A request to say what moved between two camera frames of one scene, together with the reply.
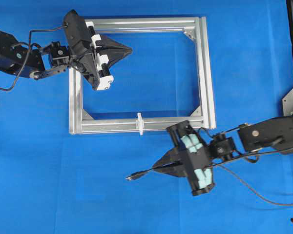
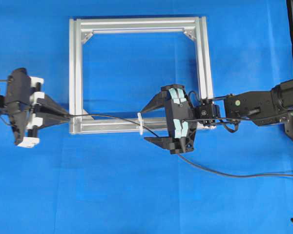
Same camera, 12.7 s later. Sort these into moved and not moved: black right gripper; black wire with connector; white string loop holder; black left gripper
Moved: black wire with connector; black right gripper; black left gripper
Not moved: white string loop holder
